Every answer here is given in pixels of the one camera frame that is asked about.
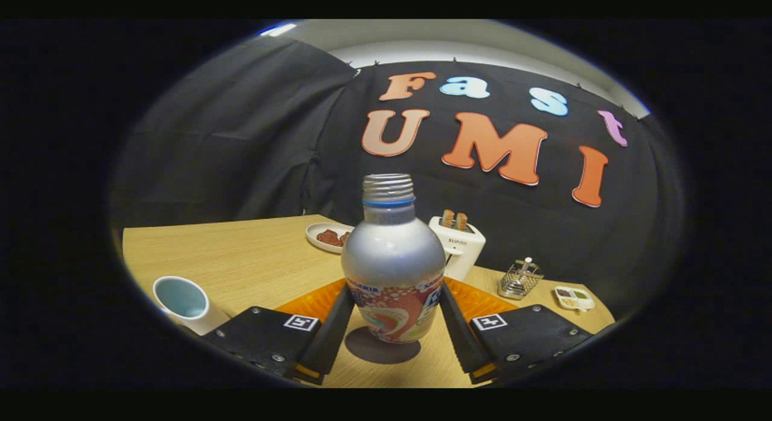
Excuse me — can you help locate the wooden table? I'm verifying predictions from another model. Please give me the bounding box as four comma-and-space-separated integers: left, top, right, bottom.
122, 214, 616, 388

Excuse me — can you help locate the white divided condiment dish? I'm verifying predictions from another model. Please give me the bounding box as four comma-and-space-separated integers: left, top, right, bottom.
554, 286, 595, 312

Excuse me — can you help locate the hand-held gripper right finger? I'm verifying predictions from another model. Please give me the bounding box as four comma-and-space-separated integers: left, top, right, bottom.
439, 278, 595, 385

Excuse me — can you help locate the silver juice bottle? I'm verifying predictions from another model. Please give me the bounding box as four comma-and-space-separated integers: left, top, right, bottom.
341, 173, 447, 344

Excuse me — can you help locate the metal wire rack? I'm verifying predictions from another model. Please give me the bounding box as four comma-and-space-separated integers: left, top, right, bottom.
498, 257, 545, 300

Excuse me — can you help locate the white toaster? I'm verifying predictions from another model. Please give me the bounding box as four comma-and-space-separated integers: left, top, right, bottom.
428, 216, 486, 282

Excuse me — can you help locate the white plate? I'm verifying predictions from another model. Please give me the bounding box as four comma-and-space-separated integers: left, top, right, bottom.
305, 223, 355, 254

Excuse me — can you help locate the white cup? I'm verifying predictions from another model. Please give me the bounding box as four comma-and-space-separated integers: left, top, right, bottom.
152, 276, 233, 336

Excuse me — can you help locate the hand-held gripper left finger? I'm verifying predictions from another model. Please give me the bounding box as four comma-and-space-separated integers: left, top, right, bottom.
204, 280, 356, 385

